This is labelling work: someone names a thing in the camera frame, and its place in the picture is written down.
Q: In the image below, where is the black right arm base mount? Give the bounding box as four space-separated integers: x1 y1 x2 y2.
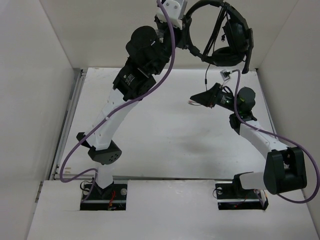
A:
212 181 269 211

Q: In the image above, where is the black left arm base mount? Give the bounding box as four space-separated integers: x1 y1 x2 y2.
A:
80 179 128 211

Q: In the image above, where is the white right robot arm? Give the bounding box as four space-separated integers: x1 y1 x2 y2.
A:
190 83 307 197

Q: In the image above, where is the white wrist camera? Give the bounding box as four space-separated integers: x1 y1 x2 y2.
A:
220 69 232 82
160 0 188 30

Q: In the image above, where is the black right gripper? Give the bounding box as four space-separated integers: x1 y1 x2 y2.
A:
190 82 240 113

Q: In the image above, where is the black over-ear headphones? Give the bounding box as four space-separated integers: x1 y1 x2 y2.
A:
184 0 254 74

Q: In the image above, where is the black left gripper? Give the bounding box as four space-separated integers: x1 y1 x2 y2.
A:
150 14 192 75

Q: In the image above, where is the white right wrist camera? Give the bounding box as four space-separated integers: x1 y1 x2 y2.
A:
220 69 232 82

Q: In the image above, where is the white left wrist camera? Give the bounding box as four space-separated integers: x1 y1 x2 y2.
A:
160 0 188 30

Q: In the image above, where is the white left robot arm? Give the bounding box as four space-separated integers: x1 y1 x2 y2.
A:
76 16 192 199

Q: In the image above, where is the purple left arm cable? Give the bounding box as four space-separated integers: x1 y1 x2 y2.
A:
59 0 176 201

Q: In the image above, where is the white front cover board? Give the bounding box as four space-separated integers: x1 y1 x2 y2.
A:
28 180 318 240

